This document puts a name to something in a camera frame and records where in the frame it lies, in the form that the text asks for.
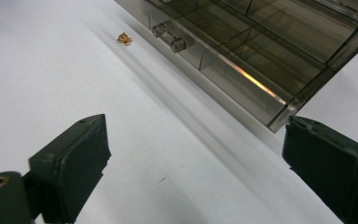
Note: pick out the smoky clear plastic drawer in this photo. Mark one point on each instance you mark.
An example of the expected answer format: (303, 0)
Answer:
(254, 90)

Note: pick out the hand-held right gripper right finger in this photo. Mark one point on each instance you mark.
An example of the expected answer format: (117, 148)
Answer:
(332, 168)

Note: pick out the smoky clear drawer cabinet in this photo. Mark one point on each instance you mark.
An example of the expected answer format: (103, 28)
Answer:
(354, 9)

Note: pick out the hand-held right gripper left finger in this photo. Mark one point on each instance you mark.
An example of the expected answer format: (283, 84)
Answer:
(71, 168)

